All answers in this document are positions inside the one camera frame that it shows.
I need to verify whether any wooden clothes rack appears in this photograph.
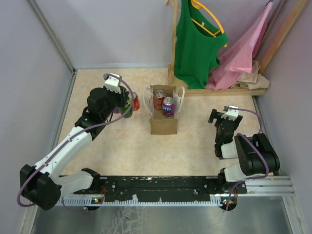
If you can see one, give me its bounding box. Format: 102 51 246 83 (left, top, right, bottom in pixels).
166 0 307 96

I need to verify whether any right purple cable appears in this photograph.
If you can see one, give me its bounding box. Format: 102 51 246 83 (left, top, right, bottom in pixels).
224 108 270 212

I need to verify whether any purple Fanta can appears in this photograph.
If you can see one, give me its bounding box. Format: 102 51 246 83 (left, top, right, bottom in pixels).
162 97 175 117
113 107 120 114

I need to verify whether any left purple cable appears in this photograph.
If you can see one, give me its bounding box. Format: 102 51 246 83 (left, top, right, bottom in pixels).
16 73 134 213

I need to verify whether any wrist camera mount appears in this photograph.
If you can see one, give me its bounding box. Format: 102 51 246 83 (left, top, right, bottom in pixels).
103 73 122 94
221 105 239 121

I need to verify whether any brown canvas bag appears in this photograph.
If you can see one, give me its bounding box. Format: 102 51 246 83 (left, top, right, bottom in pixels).
142 85 185 135

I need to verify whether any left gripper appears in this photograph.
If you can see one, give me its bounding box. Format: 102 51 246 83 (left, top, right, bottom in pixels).
101 82 129 120

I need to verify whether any pink garment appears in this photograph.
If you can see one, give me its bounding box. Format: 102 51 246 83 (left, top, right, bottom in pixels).
205 1 273 90

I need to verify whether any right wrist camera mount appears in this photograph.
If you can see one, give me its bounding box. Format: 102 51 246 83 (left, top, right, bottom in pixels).
221 105 239 121

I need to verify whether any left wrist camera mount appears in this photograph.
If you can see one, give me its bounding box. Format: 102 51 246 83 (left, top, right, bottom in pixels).
103 73 122 94

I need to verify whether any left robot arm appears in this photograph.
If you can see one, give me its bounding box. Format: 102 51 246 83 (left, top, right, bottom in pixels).
17 85 133 211

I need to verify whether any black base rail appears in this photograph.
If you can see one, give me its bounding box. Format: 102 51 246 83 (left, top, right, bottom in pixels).
74 176 235 202

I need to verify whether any beige crumpled cloth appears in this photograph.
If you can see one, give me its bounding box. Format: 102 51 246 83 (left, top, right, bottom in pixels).
231 60 270 90

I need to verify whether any yellow clothes hanger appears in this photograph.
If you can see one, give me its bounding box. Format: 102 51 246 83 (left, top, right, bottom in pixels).
166 0 228 48

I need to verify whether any aluminium frame rail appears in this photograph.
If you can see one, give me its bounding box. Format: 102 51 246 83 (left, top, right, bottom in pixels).
29 176 295 207

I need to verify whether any purple cable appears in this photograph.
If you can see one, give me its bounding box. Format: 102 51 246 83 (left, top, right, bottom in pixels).
224 108 270 212
16 73 134 213

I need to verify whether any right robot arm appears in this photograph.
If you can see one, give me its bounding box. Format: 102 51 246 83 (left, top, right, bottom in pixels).
208 106 280 193

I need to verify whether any green glass bottle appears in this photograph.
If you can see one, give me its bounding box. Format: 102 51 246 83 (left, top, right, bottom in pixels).
118 95 133 118

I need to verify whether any green tank top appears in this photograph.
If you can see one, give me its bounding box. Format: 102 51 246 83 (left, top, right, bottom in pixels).
174 0 229 90

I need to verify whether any red cola can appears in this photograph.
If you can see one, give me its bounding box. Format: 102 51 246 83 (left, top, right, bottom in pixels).
133 92 140 111
153 89 166 110

